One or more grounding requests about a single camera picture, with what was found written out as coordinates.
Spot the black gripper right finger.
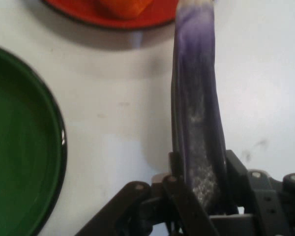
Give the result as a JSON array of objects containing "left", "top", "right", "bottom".
[{"left": 225, "top": 149, "right": 295, "bottom": 236}]

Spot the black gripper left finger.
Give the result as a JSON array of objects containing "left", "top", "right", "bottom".
[{"left": 73, "top": 151, "right": 221, "bottom": 236}]

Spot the purple toy eggplant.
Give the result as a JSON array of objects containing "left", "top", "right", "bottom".
[{"left": 171, "top": 0, "right": 234, "bottom": 215}]

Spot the green plate with black rim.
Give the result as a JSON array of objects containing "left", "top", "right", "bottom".
[{"left": 0, "top": 43, "right": 68, "bottom": 236}]

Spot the red plate with black rim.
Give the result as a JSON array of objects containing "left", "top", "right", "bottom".
[{"left": 40, "top": 0, "right": 180, "bottom": 31}]

